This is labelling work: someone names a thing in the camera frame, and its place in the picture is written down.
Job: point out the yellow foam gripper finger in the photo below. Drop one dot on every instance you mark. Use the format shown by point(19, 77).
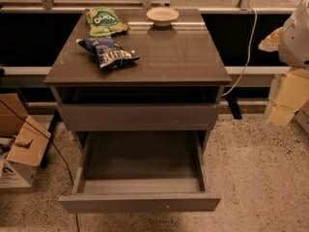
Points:
point(288, 93)

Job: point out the grey drawer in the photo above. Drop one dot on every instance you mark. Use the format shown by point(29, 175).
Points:
point(140, 172)
point(138, 117)

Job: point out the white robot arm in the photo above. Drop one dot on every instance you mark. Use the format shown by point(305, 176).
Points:
point(291, 41)

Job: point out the grey drawer cabinet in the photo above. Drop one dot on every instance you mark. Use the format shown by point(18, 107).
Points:
point(178, 65)

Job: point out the closed grey top drawer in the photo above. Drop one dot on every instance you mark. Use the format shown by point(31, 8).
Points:
point(138, 117)

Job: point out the cardboard box at right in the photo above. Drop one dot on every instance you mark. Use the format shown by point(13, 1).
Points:
point(302, 117)

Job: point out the white ceramic bowl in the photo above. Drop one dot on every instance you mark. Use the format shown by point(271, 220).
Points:
point(162, 16)

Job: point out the blue Kettle chip bag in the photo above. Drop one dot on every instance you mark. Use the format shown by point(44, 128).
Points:
point(109, 53)

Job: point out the green chip bag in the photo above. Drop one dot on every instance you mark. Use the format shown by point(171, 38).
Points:
point(104, 22)

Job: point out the open cardboard box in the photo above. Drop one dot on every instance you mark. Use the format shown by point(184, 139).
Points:
point(23, 142)

